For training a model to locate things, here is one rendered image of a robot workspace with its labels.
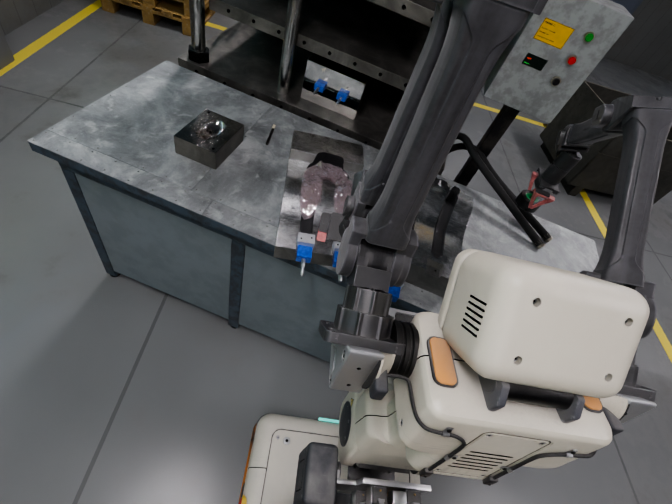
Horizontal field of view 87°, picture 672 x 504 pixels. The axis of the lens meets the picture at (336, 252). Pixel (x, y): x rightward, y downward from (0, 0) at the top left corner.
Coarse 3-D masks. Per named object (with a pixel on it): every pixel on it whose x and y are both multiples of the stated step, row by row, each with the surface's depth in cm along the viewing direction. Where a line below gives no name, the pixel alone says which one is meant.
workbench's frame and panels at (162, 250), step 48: (96, 192) 126; (144, 192) 109; (96, 240) 151; (144, 240) 139; (192, 240) 129; (240, 240) 120; (192, 288) 156; (240, 288) 143; (288, 288) 132; (336, 288) 123; (288, 336) 161
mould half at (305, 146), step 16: (304, 144) 124; (320, 144) 126; (336, 144) 129; (352, 144) 131; (288, 160) 132; (304, 160) 124; (352, 160) 125; (288, 176) 115; (352, 176) 126; (288, 192) 110; (288, 208) 109; (320, 208) 112; (288, 224) 107; (288, 240) 104; (288, 256) 105; (320, 256) 105
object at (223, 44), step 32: (224, 32) 186; (256, 32) 195; (192, 64) 161; (224, 64) 167; (256, 64) 174; (256, 96) 162; (288, 96) 164; (384, 96) 187; (352, 128) 161; (384, 128) 168
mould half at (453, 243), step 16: (432, 192) 122; (464, 192) 140; (432, 208) 121; (464, 208) 122; (416, 224) 118; (432, 224) 119; (448, 224) 120; (464, 224) 121; (432, 240) 114; (448, 240) 117; (416, 256) 108; (432, 256) 109; (448, 256) 111; (416, 272) 108; (448, 272) 107; (432, 288) 111
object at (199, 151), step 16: (208, 112) 128; (192, 128) 120; (208, 128) 125; (224, 128) 126; (240, 128) 127; (176, 144) 118; (192, 144) 116; (208, 144) 118; (224, 144) 120; (208, 160) 119; (224, 160) 125
